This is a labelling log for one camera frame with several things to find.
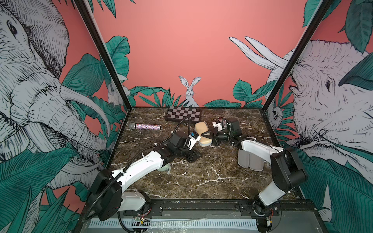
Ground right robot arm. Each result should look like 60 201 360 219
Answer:
195 118 309 216

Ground grey umbrella case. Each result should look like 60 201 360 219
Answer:
157 164 171 174
238 150 264 171

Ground white slotted cable duct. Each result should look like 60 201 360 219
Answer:
88 218 258 230

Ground glitter purple microphone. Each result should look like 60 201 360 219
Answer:
128 122 161 130

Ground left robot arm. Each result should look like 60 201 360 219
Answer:
81 132 201 222

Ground folding chessboard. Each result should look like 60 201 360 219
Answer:
165 106 202 122

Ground white umbrella case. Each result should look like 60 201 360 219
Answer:
195 122 213 147

